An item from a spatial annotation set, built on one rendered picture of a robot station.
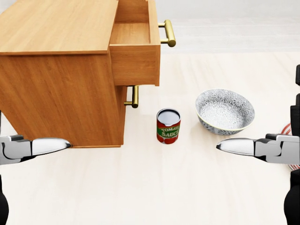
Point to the wooden cabinet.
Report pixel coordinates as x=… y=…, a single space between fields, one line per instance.
x=54 y=89

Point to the grey patterned bowl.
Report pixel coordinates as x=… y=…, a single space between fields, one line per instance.
x=225 y=112

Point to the open wooden drawer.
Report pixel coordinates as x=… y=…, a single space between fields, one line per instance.
x=134 y=63

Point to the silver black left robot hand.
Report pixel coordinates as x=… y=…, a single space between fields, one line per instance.
x=47 y=144

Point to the plate with red rings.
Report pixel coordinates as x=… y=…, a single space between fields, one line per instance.
x=286 y=130

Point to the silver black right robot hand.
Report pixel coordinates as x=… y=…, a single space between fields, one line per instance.
x=236 y=144

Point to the closed wooden drawer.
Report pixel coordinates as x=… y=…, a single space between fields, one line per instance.
x=122 y=122

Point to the red tomato sauce tin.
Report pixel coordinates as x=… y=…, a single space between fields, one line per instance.
x=168 y=131

